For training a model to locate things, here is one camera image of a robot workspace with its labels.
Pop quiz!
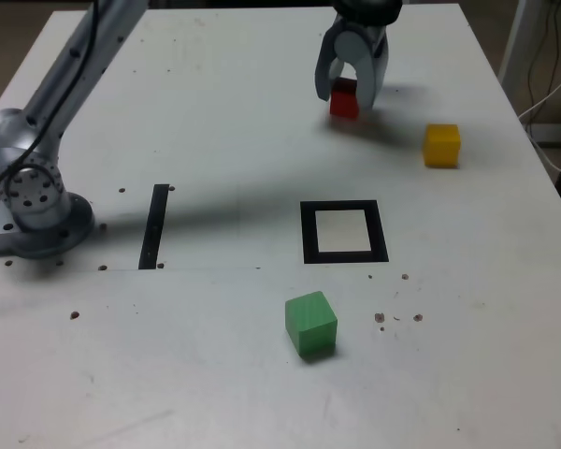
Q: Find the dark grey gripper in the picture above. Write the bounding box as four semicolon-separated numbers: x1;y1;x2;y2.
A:
314;14;392;111

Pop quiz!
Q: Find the white post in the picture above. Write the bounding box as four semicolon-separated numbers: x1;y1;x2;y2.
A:
496;0;530;102

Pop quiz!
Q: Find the green cube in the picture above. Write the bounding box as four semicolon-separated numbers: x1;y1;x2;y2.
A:
284;290;338;362

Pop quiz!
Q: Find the black tape strip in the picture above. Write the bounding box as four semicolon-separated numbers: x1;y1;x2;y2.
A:
137;183;170;271

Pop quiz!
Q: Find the black tape square outline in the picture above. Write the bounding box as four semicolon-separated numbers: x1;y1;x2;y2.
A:
299;199;390;265

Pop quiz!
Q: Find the red cube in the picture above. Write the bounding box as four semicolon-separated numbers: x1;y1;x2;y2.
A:
329;78;360;118

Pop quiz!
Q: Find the thin black cable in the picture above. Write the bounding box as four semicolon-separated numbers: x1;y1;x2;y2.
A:
526;0;561;111

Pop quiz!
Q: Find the yellow cube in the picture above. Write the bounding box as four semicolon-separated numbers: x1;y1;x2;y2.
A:
423;123;463;168

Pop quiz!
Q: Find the white cable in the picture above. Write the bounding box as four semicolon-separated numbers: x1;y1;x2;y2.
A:
517;60;561;178

